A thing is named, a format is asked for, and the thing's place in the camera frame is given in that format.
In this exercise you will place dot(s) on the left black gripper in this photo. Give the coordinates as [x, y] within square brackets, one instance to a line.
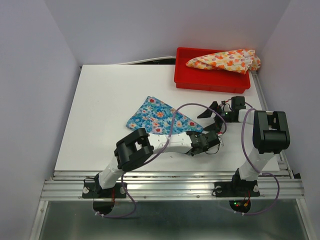
[205, 149]

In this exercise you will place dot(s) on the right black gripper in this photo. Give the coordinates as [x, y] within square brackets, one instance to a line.
[215, 126]

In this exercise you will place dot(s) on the blue floral skirt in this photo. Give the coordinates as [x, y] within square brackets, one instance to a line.
[155, 116]

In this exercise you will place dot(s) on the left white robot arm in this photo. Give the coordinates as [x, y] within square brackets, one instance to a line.
[133, 151]

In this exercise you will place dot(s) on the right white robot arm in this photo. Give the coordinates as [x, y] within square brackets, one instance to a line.
[270, 136]

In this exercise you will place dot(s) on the red plastic tray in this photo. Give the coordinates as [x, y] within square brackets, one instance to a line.
[206, 80]

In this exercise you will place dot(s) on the orange floral skirt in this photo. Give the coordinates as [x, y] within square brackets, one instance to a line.
[237, 61]

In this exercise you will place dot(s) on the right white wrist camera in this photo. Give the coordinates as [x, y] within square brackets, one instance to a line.
[221, 143]

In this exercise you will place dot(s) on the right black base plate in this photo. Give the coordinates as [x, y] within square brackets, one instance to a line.
[227, 189]

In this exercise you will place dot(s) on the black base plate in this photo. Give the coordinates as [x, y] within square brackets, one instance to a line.
[227, 189]
[93, 191]

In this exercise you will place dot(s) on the white cable strip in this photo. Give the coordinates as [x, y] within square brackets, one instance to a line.
[166, 60]

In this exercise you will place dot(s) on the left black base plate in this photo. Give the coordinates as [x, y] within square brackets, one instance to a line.
[93, 191]

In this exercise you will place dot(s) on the aluminium rail frame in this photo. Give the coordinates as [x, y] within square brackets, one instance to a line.
[173, 193]

